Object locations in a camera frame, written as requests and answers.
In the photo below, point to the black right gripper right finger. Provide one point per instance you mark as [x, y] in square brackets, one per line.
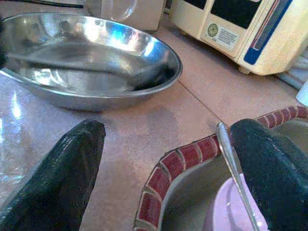
[276, 180]

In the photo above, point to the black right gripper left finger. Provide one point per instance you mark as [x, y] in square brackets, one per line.
[53, 183]

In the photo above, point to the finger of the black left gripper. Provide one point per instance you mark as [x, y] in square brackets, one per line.
[3, 43]

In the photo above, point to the steel fork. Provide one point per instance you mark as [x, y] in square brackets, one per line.
[231, 163]

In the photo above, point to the purple plastic bowl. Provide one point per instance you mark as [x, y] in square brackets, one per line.
[223, 209]

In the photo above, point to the clear bubble wrap sheet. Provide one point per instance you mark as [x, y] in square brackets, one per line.
[12, 115]

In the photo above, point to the white bottle green cap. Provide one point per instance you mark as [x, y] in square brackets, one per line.
[303, 95]

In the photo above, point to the wide steel plate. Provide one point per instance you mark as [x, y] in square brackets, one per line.
[96, 72]

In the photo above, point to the white blender clear base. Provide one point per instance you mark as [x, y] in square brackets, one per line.
[134, 14]

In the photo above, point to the cream water ionizer appliance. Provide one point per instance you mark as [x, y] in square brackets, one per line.
[252, 43]

